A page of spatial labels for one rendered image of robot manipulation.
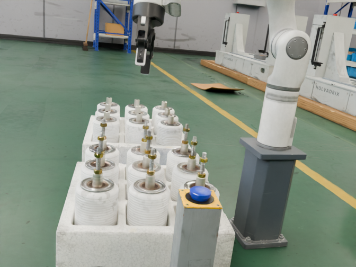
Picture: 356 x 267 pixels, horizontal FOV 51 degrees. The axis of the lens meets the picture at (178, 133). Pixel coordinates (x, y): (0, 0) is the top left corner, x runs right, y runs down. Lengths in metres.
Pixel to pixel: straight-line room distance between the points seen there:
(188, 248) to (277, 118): 0.50
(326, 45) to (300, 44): 2.55
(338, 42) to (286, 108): 2.58
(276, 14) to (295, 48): 0.11
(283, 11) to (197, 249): 0.67
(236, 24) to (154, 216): 4.74
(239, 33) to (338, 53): 2.14
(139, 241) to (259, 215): 0.42
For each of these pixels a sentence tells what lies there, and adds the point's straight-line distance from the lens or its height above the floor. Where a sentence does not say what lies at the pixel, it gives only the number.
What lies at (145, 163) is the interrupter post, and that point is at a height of 0.26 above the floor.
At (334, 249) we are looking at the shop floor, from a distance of 1.29.
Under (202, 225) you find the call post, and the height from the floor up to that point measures 0.28.
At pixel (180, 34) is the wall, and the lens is 7.48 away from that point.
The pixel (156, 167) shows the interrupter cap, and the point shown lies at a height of 0.25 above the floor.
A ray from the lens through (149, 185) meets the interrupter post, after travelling 0.85.
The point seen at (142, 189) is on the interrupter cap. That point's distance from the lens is 0.84.
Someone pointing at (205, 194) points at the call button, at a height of 0.33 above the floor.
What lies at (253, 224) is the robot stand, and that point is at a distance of 1.15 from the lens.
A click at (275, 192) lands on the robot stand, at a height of 0.18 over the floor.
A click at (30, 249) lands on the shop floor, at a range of 1.11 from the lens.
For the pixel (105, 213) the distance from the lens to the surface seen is 0.85.
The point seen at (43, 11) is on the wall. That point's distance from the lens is 7.21.
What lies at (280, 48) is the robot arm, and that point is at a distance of 1.03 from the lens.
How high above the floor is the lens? 0.62
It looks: 17 degrees down
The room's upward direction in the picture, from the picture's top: 6 degrees clockwise
